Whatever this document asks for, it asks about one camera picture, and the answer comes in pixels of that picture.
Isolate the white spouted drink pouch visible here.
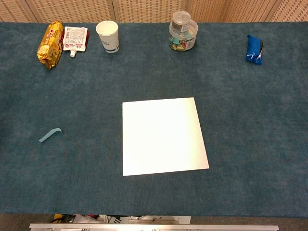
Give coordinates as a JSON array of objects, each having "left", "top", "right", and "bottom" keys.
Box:
[{"left": 62, "top": 26, "right": 90, "bottom": 58}]

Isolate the white square board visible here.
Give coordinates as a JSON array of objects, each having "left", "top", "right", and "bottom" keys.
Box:
[{"left": 122, "top": 97, "right": 210, "bottom": 177}]

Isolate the woven wooden folding screen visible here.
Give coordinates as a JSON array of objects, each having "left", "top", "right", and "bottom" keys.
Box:
[{"left": 0, "top": 0, "right": 308, "bottom": 24}]

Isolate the blue snack packet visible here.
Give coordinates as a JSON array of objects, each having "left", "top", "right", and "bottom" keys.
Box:
[{"left": 245, "top": 34, "right": 264, "bottom": 65}]

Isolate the clear plastic candy jar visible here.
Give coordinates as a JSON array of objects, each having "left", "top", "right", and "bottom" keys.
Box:
[{"left": 168, "top": 19, "right": 199, "bottom": 51}]

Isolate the small clear round container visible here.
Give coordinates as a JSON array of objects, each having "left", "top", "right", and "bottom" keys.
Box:
[{"left": 172, "top": 10, "right": 192, "bottom": 32}]

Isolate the teal felt table cover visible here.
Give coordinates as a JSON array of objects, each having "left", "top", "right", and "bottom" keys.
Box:
[{"left": 0, "top": 21, "right": 308, "bottom": 218}]

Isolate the aluminium profile rail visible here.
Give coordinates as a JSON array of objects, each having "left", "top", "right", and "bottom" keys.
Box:
[{"left": 29, "top": 222, "right": 280, "bottom": 231}]

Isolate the white paper cup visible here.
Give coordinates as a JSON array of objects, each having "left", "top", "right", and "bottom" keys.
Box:
[{"left": 95, "top": 20, "right": 120, "bottom": 53}]

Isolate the light blue paper strip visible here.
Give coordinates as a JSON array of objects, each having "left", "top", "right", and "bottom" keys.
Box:
[{"left": 38, "top": 128, "right": 64, "bottom": 143}]

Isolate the gold snack packet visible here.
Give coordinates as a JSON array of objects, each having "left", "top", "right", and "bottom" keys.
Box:
[{"left": 36, "top": 20, "right": 64, "bottom": 70}]

